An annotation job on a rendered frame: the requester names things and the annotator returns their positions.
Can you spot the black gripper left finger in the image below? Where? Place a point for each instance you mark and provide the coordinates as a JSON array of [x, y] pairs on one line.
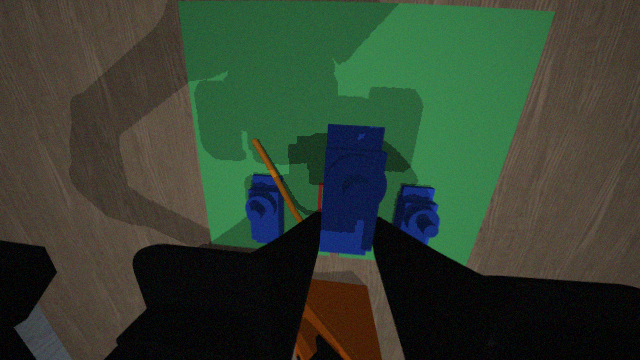
[[269, 285]]

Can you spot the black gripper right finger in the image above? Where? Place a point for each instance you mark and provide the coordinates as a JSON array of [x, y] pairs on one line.
[[443, 310]]

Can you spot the green flat deck plate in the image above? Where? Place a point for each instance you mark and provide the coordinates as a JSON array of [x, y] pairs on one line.
[[448, 82]]

